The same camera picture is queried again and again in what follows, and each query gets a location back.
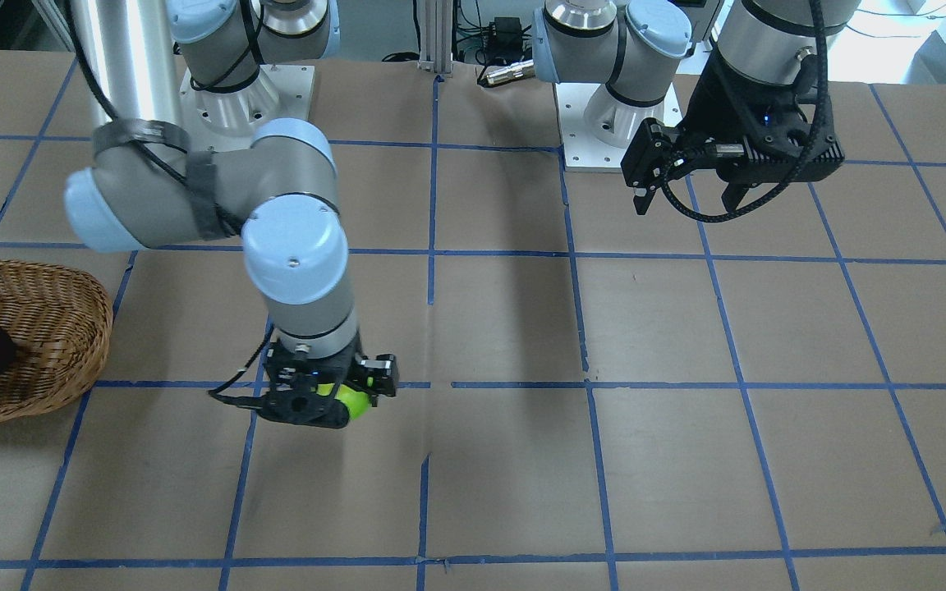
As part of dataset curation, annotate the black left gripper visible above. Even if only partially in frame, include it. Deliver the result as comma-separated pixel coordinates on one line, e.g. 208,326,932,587
621,53,845,216

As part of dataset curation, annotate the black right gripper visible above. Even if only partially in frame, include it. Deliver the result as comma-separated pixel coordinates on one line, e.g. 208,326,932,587
258,341,399,428

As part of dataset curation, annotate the green apple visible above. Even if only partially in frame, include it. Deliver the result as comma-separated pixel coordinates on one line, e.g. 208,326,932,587
313,384,372,428

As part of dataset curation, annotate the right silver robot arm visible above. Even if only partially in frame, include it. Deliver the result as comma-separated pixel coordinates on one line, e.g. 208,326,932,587
63,1,399,429

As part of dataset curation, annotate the woven wicker basket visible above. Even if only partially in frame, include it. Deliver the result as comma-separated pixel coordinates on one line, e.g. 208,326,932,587
0,259,113,422

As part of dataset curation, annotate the metal connector plug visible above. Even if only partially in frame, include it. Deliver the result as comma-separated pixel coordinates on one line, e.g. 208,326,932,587
477,59,535,89

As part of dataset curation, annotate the black power adapter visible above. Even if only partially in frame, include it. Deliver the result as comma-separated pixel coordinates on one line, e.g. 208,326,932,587
488,16,523,55

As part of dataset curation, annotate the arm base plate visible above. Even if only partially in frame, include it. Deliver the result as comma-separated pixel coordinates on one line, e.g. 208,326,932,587
554,83,682,173
180,64,316,151

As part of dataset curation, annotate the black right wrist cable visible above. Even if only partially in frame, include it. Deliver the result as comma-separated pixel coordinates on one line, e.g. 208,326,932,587
67,0,277,409

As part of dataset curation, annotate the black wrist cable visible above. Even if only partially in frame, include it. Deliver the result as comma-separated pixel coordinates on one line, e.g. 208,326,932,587
659,0,835,224
67,0,277,409

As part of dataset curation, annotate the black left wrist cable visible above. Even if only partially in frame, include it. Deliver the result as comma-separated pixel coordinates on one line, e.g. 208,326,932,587
659,0,835,224

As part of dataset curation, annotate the aluminium frame post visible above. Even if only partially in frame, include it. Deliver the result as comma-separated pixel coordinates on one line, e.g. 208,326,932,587
414,1,455,80

